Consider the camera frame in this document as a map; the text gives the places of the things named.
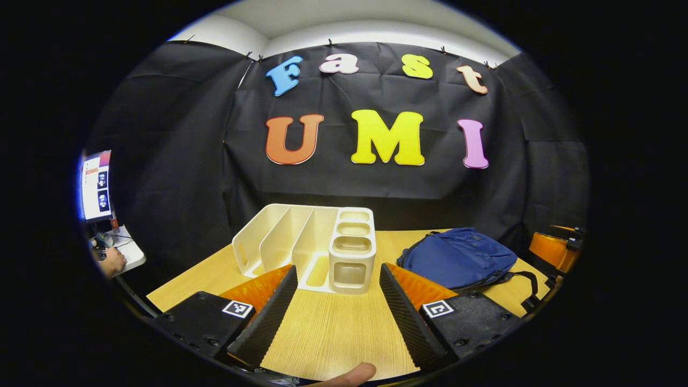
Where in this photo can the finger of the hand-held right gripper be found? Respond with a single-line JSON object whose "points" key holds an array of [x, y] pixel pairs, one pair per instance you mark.
{"points": [[553, 250]]}

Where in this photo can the computer monitor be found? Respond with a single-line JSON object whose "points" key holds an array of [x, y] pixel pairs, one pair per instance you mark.
{"points": [[97, 185]]}

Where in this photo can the small red object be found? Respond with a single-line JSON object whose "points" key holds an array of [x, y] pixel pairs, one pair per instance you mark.
{"points": [[114, 221]]}

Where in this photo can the white plastic bookshelf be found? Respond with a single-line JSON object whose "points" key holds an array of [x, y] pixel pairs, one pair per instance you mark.
{"points": [[279, 236]]}

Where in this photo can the blue schoolbag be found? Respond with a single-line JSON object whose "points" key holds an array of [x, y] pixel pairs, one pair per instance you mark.
{"points": [[457, 258]]}

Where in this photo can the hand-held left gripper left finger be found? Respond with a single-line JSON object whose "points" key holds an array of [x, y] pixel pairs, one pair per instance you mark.
{"points": [[269, 314]]}

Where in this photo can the black backdrop cloth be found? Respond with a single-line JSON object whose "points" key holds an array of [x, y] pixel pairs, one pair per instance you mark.
{"points": [[349, 188]]}

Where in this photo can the white side desk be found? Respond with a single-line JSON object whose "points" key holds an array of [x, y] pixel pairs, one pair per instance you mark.
{"points": [[134, 252]]}

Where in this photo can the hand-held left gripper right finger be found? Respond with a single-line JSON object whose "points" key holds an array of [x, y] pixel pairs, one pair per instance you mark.
{"points": [[408, 317]]}

